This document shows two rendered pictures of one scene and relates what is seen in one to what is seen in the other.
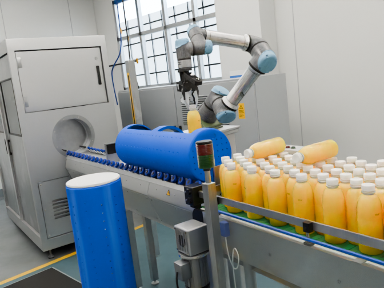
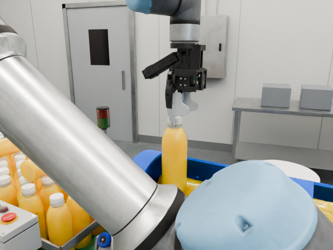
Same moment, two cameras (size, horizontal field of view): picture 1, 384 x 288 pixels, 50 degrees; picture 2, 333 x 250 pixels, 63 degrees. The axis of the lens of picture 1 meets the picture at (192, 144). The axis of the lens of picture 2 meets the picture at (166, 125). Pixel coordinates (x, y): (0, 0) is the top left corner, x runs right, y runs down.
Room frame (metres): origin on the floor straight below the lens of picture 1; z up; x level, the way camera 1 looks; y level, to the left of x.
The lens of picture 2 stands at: (2.82, -0.39, 1.54)
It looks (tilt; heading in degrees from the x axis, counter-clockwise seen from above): 16 degrees down; 152
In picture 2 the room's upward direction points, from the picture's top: straight up
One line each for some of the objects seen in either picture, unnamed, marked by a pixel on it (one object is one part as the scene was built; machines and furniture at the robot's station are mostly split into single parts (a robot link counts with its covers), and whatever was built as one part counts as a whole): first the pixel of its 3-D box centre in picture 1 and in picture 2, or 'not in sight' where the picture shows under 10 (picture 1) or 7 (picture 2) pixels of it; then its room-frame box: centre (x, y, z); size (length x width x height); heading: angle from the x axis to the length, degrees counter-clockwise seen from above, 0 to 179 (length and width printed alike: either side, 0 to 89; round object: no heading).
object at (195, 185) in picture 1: (195, 195); not in sight; (1.89, 0.01, 0.95); 0.10 x 0.07 x 0.10; 124
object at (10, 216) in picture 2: not in sight; (8, 217); (2.07, -0.46, 1.11); 0.04 x 0.04 x 0.01
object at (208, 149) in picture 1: (204, 148); (103, 113); (1.52, -0.04, 1.23); 0.06 x 0.06 x 0.04
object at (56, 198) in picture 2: not in sight; (56, 198); (2.02, -0.33, 1.10); 0.04 x 0.04 x 0.02
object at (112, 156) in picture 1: (112, 152); not in sight; (3.14, 0.61, 1.00); 0.10 x 0.04 x 0.15; 124
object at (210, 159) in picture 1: (206, 160); (103, 122); (1.52, -0.04, 1.18); 0.06 x 0.06 x 0.05
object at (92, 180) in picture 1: (93, 179); (282, 173); (2.12, 0.54, 1.03); 0.28 x 0.28 x 0.01
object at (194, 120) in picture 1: (194, 126); (174, 156); (2.19, -0.02, 1.24); 0.07 x 0.07 x 0.20
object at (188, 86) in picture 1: (186, 80); (186, 68); (2.21, -0.01, 1.49); 0.09 x 0.08 x 0.12; 34
